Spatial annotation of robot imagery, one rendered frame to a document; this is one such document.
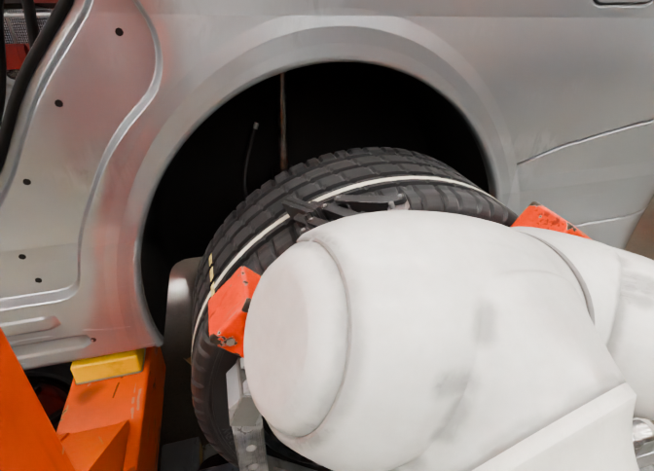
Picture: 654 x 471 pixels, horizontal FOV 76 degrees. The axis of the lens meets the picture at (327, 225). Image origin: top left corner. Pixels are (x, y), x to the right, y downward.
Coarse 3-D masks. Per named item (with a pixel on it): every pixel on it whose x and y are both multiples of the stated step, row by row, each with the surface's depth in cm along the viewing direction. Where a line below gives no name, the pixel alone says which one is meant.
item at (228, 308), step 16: (240, 272) 50; (224, 288) 51; (240, 288) 48; (208, 304) 52; (224, 304) 49; (240, 304) 46; (208, 320) 49; (224, 320) 47; (240, 320) 46; (224, 336) 47; (240, 336) 47; (240, 352) 48
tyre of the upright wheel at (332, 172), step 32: (320, 160) 71; (352, 160) 68; (384, 160) 68; (416, 160) 70; (256, 192) 71; (288, 192) 65; (320, 192) 62; (352, 192) 59; (384, 192) 57; (416, 192) 58; (448, 192) 58; (480, 192) 65; (224, 224) 72; (256, 224) 63; (288, 224) 58; (512, 224) 61; (224, 256) 64; (256, 256) 57; (192, 352) 65; (224, 352) 59; (192, 384) 62; (224, 384) 62; (224, 416) 65; (224, 448) 69
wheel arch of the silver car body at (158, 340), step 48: (240, 96) 100; (288, 96) 103; (336, 96) 106; (384, 96) 110; (432, 96) 89; (192, 144) 103; (240, 144) 106; (288, 144) 109; (336, 144) 113; (384, 144) 116; (432, 144) 116; (480, 144) 87; (192, 192) 109; (240, 192) 112; (144, 240) 87; (192, 240) 115; (144, 288) 86
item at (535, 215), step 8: (528, 208) 58; (536, 208) 58; (544, 208) 57; (520, 216) 59; (528, 216) 58; (536, 216) 57; (544, 216) 56; (552, 216) 55; (560, 216) 55; (520, 224) 59; (528, 224) 58; (536, 224) 57; (544, 224) 56; (552, 224) 55; (560, 224) 54; (568, 224) 53; (560, 232) 53; (568, 232) 53; (576, 232) 53
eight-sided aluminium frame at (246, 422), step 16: (240, 368) 56; (240, 384) 53; (240, 400) 52; (240, 416) 53; (256, 416) 54; (240, 432) 55; (256, 432) 56; (240, 448) 57; (256, 448) 58; (240, 464) 59; (256, 464) 61; (272, 464) 68; (288, 464) 71
